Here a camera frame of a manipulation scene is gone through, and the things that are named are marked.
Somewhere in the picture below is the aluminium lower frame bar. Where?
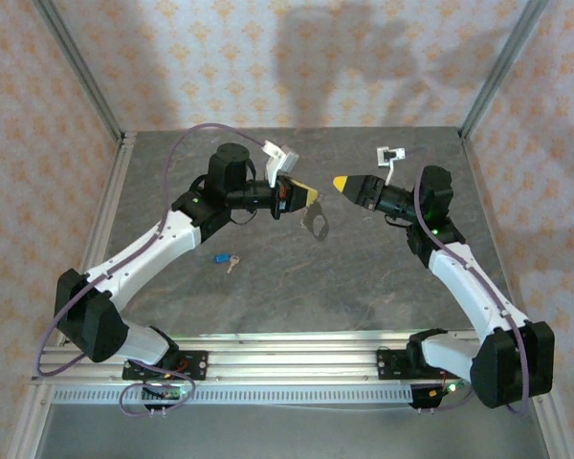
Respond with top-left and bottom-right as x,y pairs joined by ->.
7,382 -> 54,459
528,382 -> 574,459

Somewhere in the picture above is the small circuit board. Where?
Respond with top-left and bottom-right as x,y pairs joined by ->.
409,382 -> 466,412
141,383 -> 195,402

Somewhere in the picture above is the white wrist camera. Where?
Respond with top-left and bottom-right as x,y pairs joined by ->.
260,139 -> 301,188
375,145 -> 408,186

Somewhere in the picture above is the slotted grey cable duct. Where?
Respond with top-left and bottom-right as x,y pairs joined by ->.
52,385 -> 415,406

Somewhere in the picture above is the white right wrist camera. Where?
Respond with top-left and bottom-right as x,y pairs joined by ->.
375,145 -> 408,186

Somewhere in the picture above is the aluminium base rail beam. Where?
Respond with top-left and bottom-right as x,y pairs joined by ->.
31,332 -> 554,386

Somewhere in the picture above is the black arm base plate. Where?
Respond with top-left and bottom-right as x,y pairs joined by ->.
376,348 -> 460,383
122,350 -> 209,383

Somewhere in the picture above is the aluminium frame post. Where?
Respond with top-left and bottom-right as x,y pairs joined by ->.
457,0 -> 550,140
31,0 -> 128,144

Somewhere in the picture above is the key with blue cap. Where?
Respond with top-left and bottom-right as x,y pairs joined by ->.
213,252 -> 241,274

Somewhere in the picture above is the grey metal sheet panel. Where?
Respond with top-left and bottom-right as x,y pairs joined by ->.
33,404 -> 551,459

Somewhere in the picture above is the aluminium side rail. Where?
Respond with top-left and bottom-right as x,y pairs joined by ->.
458,128 -> 530,326
69,132 -> 138,345

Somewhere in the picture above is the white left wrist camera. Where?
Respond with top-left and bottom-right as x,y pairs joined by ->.
260,139 -> 301,188

